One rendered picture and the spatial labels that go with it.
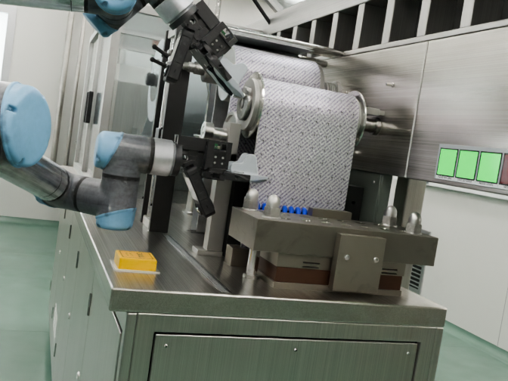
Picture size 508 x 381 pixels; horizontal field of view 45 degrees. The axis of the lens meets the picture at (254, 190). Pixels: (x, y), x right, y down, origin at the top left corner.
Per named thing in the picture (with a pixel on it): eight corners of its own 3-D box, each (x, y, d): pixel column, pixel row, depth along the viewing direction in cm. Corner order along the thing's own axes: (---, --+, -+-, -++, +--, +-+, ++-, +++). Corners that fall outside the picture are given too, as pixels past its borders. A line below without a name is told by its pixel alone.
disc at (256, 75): (235, 112, 148) (254, 59, 139) (237, 113, 148) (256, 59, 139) (246, 150, 137) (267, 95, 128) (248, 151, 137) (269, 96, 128)
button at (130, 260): (113, 261, 119) (115, 249, 119) (149, 264, 122) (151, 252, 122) (118, 270, 113) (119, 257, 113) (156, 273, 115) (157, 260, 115)
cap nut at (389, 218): (377, 223, 139) (380, 203, 139) (391, 224, 140) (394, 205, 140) (385, 226, 136) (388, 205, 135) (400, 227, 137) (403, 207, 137)
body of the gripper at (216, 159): (236, 143, 127) (179, 134, 123) (230, 184, 128) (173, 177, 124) (225, 141, 135) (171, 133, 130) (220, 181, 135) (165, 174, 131)
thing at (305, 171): (245, 211, 134) (258, 126, 133) (341, 221, 142) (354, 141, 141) (246, 211, 134) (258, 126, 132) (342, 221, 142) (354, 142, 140)
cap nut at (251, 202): (239, 207, 128) (242, 186, 128) (255, 209, 129) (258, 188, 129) (244, 210, 124) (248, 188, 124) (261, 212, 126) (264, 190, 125)
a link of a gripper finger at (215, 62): (233, 75, 128) (205, 43, 127) (228, 80, 128) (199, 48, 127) (229, 79, 133) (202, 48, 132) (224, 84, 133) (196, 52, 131)
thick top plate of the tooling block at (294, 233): (227, 234, 129) (232, 205, 129) (392, 250, 143) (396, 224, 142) (252, 250, 114) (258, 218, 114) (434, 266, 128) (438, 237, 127)
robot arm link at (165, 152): (151, 175, 122) (145, 171, 130) (174, 178, 124) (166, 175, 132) (156, 137, 122) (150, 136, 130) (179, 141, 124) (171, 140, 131)
